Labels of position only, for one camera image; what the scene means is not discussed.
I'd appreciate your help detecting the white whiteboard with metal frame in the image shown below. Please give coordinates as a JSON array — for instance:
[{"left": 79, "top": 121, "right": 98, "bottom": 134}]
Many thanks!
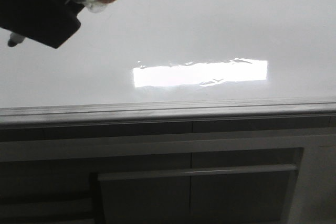
[{"left": 1, "top": 0, "right": 335, "bottom": 129}]

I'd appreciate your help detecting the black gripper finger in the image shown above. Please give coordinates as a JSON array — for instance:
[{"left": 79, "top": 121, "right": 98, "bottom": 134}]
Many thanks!
[{"left": 1, "top": 0, "right": 81, "bottom": 48}]

